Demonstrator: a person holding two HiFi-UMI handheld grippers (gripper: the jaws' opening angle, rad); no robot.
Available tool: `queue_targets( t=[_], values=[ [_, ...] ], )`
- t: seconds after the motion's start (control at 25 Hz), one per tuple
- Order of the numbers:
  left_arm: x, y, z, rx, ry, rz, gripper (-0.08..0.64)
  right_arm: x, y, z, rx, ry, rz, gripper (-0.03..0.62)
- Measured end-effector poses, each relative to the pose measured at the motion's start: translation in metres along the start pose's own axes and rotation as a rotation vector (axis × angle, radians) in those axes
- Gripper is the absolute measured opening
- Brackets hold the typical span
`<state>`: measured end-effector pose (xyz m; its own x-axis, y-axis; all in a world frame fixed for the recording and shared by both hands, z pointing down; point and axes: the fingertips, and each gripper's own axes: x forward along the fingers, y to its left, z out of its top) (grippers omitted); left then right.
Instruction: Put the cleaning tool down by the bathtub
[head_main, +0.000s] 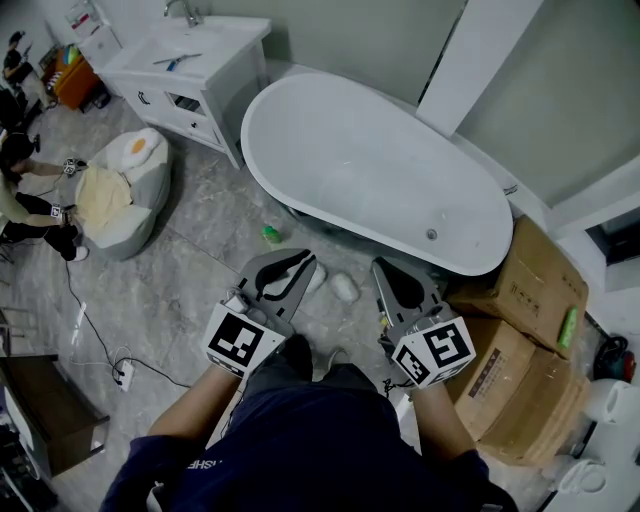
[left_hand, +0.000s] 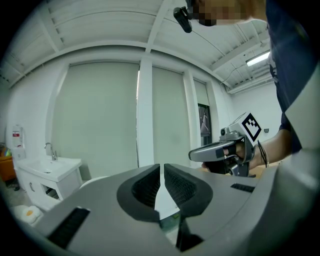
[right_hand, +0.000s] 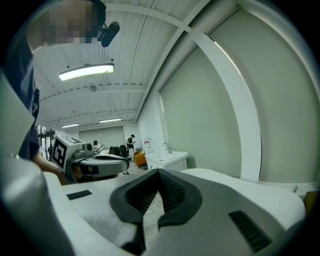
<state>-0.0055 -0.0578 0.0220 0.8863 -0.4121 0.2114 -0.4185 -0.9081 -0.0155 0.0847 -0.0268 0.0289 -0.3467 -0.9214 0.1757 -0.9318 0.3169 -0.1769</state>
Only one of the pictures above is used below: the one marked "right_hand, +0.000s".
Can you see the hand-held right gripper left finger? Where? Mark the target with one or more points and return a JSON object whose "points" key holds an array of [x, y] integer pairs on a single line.
{"points": [[95, 212]]}

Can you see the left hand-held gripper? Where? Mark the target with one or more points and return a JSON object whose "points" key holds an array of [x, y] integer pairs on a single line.
{"points": [[60, 152]]}

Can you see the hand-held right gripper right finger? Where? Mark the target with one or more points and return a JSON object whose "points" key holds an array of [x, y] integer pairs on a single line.
{"points": [[212, 230]]}

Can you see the person's left forearm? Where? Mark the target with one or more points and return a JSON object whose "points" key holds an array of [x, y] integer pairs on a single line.
{"points": [[47, 165]]}

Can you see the black office chair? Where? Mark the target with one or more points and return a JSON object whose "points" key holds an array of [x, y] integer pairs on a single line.
{"points": [[123, 150]]}

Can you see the long ceiling light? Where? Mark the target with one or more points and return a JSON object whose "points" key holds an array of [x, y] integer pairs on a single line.
{"points": [[86, 71], [110, 120], [70, 125]]}

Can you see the white dispenser red label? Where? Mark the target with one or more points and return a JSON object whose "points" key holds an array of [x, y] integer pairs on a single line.
{"points": [[147, 143]]}

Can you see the white vanity cabinet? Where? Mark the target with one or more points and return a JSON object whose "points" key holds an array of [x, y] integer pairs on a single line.
{"points": [[167, 160]]}

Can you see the chrome faucet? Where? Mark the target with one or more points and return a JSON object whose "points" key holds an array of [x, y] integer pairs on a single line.
{"points": [[167, 147]]}

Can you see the black metal rack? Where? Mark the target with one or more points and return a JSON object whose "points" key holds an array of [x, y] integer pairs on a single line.
{"points": [[46, 135]]}

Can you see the round smoke detector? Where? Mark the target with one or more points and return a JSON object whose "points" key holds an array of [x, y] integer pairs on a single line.
{"points": [[92, 88]]}

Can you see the grey roller blind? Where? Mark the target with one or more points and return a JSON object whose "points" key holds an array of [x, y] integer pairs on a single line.
{"points": [[200, 120]]}

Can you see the person's dark blue shirt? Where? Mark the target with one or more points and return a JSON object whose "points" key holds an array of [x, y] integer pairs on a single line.
{"points": [[20, 87]]}

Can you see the person's head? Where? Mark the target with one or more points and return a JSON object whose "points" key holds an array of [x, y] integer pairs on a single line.
{"points": [[62, 22]]}

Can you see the black head camera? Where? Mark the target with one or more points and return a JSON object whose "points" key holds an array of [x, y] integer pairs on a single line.
{"points": [[108, 33]]}

